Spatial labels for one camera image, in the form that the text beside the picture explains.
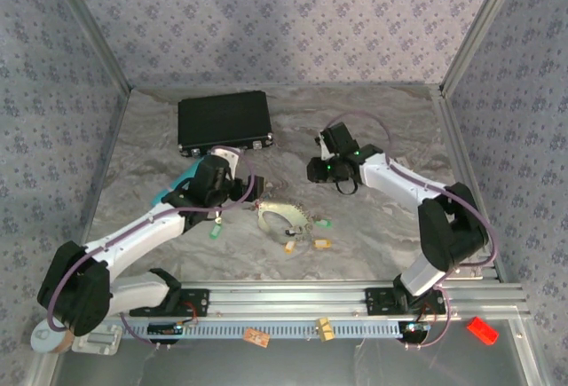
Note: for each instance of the left circuit board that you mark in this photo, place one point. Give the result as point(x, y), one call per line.
point(166, 328)

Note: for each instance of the aluminium table edge rail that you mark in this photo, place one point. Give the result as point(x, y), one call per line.
point(455, 137)
point(106, 159)

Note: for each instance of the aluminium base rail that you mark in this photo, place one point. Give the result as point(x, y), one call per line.
point(284, 299)

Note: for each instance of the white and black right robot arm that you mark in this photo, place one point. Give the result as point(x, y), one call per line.
point(399, 177)

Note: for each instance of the circuit board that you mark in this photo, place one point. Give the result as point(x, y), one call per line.
point(166, 328)
point(416, 327)

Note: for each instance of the tan wooden block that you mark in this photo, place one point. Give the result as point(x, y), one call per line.
point(325, 329)

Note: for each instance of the white plastic holder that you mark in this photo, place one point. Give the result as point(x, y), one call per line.
point(97, 339)

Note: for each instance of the metal key organiser with rings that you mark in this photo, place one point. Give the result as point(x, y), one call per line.
point(266, 222)

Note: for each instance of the teal plastic tube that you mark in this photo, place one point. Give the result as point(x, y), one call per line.
point(160, 197)

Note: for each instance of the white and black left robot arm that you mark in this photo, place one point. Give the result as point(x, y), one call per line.
point(142, 235)

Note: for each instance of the red plastic block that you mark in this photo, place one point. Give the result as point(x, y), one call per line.
point(483, 330)

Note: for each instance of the right circuit board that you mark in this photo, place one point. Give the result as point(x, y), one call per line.
point(416, 327)

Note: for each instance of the green key tag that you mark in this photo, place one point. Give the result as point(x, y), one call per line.
point(216, 230)

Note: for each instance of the aluminium frame post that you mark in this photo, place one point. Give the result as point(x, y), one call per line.
point(93, 26)
point(479, 26)

